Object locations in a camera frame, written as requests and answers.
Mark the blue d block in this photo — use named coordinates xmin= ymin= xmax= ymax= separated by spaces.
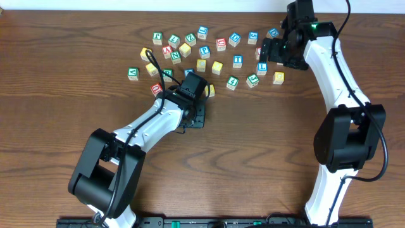
xmin=266 ymin=28 xmax=280 ymax=39
xmin=228 ymin=32 xmax=241 ymax=47

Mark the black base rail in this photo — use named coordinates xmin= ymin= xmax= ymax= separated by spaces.
xmin=56 ymin=215 xmax=374 ymax=228

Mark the blue D block right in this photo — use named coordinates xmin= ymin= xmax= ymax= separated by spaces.
xmin=266 ymin=28 xmax=280 ymax=39

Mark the blue P block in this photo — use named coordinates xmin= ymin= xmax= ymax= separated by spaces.
xmin=199 ymin=46 xmax=211 ymax=59

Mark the blue L block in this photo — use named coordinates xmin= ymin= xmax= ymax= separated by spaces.
xmin=256 ymin=62 xmax=268 ymax=75

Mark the blue 5 block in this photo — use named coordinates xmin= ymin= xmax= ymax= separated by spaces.
xmin=247 ymin=31 xmax=259 ymax=45

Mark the red A block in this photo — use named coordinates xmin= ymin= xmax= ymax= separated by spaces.
xmin=162 ymin=46 xmax=173 ymax=59

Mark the yellow s block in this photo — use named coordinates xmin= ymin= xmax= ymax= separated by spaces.
xmin=179 ymin=43 xmax=192 ymax=58
xmin=146 ymin=63 xmax=159 ymax=77

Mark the yellow block bottom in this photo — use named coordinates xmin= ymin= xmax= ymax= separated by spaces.
xmin=204 ymin=84 xmax=215 ymax=98

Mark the green 4 block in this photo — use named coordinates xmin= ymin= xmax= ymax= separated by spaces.
xmin=226 ymin=76 xmax=239 ymax=91

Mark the blue block top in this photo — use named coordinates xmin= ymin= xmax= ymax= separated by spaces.
xmin=197 ymin=26 xmax=208 ymax=40

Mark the green N block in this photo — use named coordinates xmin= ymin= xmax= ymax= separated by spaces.
xmin=170 ymin=51 xmax=181 ymax=65

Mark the yellow block centre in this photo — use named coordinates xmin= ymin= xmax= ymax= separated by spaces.
xmin=212 ymin=61 xmax=223 ymax=75

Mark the green Z block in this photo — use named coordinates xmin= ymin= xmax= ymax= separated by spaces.
xmin=185 ymin=33 xmax=197 ymax=47

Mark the yellow C block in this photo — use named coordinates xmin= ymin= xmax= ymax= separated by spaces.
xmin=196 ymin=59 xmax=206 ymax=72

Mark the green V block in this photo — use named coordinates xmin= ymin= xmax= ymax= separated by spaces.
xmin=127 ymin=67 xmax=139 ymax=80

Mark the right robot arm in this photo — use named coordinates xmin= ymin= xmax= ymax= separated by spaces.
xmin=259 ymin=0 xmax=389 ymax=227

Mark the green L block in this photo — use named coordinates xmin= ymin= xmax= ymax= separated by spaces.
xmin=168 ymin=34 xmax=180 ymax=49

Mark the green J block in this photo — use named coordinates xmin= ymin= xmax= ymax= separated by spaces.
xmin=246 ymin=74 xmax=259 ymax=88

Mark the red I block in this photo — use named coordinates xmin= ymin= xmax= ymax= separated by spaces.
xmin=255 ymin=47 xmax=261 ymax=60

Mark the red U block lower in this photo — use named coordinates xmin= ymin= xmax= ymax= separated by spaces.
xmin=150 ymin=83 xmax=163 ymax=96

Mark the green block top left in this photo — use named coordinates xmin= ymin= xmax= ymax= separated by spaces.
xmin=153 ymin=32 xmax=163 ymax=46

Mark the yellow S block upper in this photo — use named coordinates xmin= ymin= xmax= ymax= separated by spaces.
xmin=179 ymin=43 xmax=192 ymax=58

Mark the red u block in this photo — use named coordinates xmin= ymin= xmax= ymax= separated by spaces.
xmin=150 ymin=83 xmax=163 ymax=96
xmin=216 ymin=38 xmax=227 ymax=51

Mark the yellow S block lower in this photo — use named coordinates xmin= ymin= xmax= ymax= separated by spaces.
xmin=146 ymin=63 xmax=159 ymax=77

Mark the yellow G block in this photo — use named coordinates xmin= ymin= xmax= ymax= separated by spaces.
xmin=273 ymin=72 xmax=285 ymax=85

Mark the green B block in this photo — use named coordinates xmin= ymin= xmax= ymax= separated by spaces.
xmin=163 ymin=68 xmax=173 ymax=82

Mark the yellow K block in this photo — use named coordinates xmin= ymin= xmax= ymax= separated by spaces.
xmin=140 ymin=47 xmax=152 ymax=61

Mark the red U block upper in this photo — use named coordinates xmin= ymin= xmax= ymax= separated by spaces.
xmin=216 ymin=38 xmax=227 ymax=51

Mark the blue D block left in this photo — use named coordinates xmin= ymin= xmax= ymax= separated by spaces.
xmin=228 ymin=32 xmax=241 ymax=47

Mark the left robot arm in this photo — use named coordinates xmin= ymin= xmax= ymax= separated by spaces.
xmin=68 ymin=84 xmax=211 ymax=227

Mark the blue T block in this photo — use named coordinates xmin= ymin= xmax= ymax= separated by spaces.
xmin=233 ymin=55 xmax=243 ymax=68

